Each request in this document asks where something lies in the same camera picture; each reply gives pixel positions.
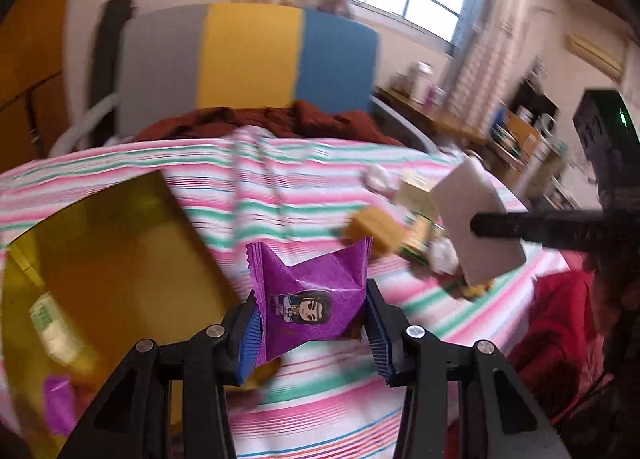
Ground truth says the purple cartoon snack packet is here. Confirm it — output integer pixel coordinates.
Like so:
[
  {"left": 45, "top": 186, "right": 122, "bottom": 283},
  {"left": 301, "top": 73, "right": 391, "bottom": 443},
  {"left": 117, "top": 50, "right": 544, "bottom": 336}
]
[
  {"left": 42, "top": 374, "right": 78, "bottom": 435},
  {"left": 245, "top": 236, "right": 375, "bottom": 367}
]

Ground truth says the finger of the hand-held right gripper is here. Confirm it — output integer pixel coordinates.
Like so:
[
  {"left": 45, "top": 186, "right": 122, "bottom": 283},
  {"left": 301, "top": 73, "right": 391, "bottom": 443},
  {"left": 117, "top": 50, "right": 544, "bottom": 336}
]
[{"left": 470, "top": 211, "right": 608, "bottom": 252}]

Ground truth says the grey yellow blue chair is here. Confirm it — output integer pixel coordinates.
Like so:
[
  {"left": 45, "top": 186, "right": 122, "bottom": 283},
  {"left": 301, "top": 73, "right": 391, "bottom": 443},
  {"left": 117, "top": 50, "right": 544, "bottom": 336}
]
[{"left": 115, "top": 3, "right": 441, "bottom": 154}]

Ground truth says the pink green striped tablecloth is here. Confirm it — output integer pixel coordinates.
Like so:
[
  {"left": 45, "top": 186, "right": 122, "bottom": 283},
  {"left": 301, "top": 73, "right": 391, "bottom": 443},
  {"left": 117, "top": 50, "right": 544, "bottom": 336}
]
[{"left": 0, "top": 129, "right": 571, "bottom": 459}]

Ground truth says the white foam block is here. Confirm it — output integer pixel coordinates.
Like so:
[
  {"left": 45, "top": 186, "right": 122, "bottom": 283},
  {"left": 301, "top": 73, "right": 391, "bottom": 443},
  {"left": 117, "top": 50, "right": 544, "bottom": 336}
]
[{"left": 430, "top": 166, "right": 528, "bottom": 286}]

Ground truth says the white crumpled plastic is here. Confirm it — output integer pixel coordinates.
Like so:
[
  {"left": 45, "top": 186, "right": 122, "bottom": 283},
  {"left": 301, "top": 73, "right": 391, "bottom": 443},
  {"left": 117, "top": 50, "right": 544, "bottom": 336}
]
[
  {"left": 362, "top": 164, "right": 396, "bottom": 192},
  {"left": 430, "top": 239, "right": 461, "bottom": 275}
]

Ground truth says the dark red cloth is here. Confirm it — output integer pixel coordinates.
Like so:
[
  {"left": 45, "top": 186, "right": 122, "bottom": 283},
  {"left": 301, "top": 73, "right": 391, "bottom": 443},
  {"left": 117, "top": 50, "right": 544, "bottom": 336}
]
[{"left": 132, "top": 100, "right": 406, "bottom": 147}]

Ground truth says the gold tin tray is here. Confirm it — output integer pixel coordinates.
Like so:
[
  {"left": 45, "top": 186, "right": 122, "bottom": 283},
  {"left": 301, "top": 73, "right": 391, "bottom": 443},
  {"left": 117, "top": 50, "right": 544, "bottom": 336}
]
[{"left": 0, "top": 171, "right": 281, "bottom": 445}]

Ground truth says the white wrapped tube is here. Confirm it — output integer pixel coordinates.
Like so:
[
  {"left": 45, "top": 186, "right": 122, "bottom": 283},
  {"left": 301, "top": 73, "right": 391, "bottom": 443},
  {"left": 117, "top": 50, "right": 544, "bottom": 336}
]
[{"left": 50, "top": 94, "right": 121, "bottom": 157}]

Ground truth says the wooden desk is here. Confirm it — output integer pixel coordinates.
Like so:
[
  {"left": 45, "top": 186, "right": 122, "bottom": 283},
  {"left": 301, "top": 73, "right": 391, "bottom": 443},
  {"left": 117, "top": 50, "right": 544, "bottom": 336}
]
[{"left": 377, "top": 86, "right": 491, "bottom": 144}]

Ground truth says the cluttered wooden shelf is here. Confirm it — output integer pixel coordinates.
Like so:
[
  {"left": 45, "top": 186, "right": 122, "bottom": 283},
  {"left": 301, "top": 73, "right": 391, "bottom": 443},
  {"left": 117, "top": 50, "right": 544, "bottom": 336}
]
[{"left": 490, "top": 59, "right": 571, "bottom": 200}]

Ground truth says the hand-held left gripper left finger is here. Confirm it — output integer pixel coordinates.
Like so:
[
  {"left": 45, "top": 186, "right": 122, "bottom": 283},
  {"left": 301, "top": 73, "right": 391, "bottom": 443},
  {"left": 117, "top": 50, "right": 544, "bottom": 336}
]
[{"left": 57, "top": 289, "right": 262, "bottom": 459}]

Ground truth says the white carton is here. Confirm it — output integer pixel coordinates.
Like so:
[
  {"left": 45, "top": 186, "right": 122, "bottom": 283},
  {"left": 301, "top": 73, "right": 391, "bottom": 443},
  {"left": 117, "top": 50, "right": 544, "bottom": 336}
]
[{"left": 405, "top": 61, "right": 433, "bottom": 100}]

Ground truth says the wall air conditioner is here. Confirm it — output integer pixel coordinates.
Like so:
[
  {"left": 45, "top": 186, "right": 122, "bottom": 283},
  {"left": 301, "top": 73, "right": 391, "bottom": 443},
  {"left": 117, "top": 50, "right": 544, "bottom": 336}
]
[{"left": 565, "top": 34, "right": 625, "bottom": 82}]

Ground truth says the green white small box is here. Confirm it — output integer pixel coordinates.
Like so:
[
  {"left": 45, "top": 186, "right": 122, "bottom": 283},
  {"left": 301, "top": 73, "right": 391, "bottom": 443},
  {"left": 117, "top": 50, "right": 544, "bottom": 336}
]
[{"left": 27, "top": 291, "right": 76, "bottom": 365}]

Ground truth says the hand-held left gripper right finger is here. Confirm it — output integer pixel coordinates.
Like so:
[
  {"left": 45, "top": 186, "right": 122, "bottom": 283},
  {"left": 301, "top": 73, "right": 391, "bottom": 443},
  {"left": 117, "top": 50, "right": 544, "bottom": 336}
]
[{"left": 365, "top": 279, "right": 573, "bottom": 459}]

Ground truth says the black rolled mat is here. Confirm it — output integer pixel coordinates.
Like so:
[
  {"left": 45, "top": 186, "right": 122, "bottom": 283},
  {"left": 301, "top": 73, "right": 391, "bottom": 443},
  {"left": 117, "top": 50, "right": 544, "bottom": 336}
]
[{"left": 89, "top": 0, "right": 137, "bottom": 112}]

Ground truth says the yellow green packet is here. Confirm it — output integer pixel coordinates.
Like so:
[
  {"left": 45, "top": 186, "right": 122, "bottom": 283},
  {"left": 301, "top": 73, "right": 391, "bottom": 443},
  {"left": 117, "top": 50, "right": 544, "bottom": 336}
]
[{"left": 400, "top": 214, "right": 446, "bottom": 262}]

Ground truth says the cream green carton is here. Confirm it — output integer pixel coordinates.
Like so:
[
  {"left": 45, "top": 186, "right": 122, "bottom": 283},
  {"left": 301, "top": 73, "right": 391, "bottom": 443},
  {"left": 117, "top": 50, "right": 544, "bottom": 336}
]
[{"left": 392, "top": 171, "right": 441, "bottom": 220}]

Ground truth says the yellow sponge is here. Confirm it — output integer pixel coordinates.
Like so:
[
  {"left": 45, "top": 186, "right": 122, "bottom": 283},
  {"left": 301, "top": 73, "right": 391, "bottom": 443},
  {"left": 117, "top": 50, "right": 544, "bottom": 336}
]
[{"left": 342, "top": 206, "right": 401, "bottom": 256}]

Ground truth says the wooden wardrobe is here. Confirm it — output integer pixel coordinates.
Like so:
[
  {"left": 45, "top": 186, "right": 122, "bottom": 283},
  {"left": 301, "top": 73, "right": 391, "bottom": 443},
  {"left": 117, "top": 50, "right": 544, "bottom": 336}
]
[{"left": 0, "top": 0, "right": 86, "bottom": 170}]

